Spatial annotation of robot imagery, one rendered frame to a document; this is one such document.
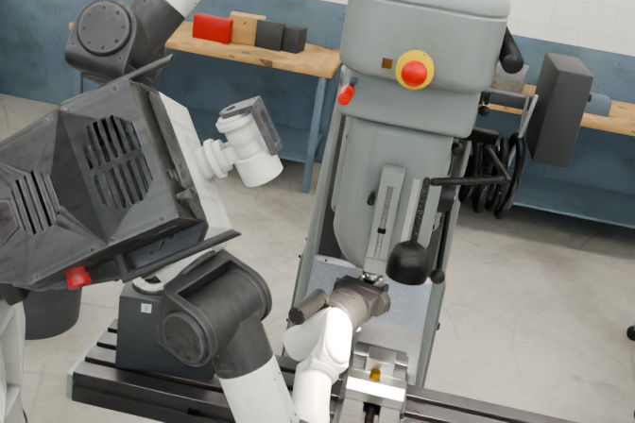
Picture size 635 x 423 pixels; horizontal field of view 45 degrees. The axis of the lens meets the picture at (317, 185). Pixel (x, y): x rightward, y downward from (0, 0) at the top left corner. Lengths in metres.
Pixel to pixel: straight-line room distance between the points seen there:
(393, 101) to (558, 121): 0.48
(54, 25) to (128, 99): 5.41
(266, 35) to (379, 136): 3.94
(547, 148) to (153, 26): 0.91
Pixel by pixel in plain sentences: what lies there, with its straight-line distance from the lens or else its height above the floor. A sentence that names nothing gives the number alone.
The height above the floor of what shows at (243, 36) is 0.93.
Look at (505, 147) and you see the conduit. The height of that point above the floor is 1.53.
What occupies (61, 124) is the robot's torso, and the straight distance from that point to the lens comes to 1.05.
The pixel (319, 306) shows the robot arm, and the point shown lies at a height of 1.28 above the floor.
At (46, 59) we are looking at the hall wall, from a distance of 6.51.
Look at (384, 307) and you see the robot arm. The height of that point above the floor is 1.24.
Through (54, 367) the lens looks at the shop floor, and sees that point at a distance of 3.39.
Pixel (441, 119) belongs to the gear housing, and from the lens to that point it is 1.34.
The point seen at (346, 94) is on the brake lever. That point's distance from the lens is 1.20.
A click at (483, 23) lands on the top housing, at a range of 1.22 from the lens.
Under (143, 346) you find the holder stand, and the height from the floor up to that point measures 1.01.
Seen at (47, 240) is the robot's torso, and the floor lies 1.52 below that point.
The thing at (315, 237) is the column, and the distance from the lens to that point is 2.00.
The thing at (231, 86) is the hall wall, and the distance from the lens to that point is 5.98.
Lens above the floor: 2.01
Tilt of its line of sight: 22 degrees down
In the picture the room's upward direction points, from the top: 9 degrees clockwise
